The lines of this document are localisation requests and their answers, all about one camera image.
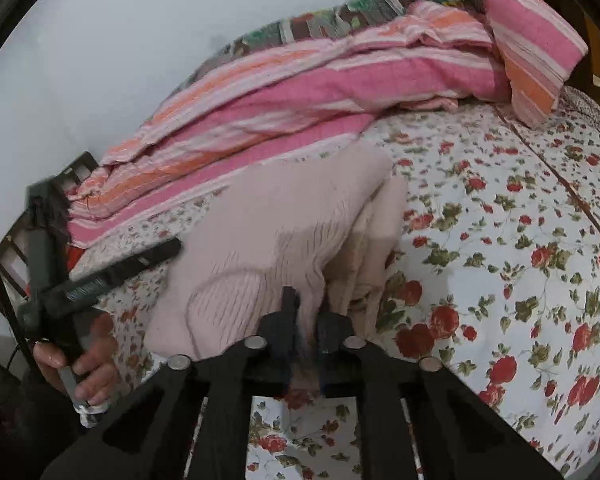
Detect pale pink knit sweater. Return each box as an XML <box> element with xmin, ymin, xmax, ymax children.
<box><xmin>144</xmin><ymin>140</ymin><xmax>410</xmax><ymax>392</ymax></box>

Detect person's left hand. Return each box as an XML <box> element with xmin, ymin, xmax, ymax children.
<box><xmin>33</xmin><ymin>311</ymin><xmax>120</xmax><ymax>406</ymax></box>

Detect red pillow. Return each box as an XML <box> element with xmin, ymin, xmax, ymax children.
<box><xmin>26</xmin><ymin>244</ymin><xmax>84</xmax><ymax>299</ymax></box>

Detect white red floral bedsheet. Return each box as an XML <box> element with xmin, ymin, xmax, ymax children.
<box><xmin>71</xmin><ymin>87</ymin><xmax>600</xmax><ymax>479</ymax></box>

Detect pink orange striped quilt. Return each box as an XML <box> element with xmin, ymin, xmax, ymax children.
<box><xmin>68</xmin><ymin>0</ymin><xmax>588</xmax><ymax>248</ymax></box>

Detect multicolour patchwork blanket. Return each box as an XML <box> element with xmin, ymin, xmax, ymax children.
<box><xmin>174</xmin><ymin>0</ymin><xmax>484</xmax><ymax>93</ymax></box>

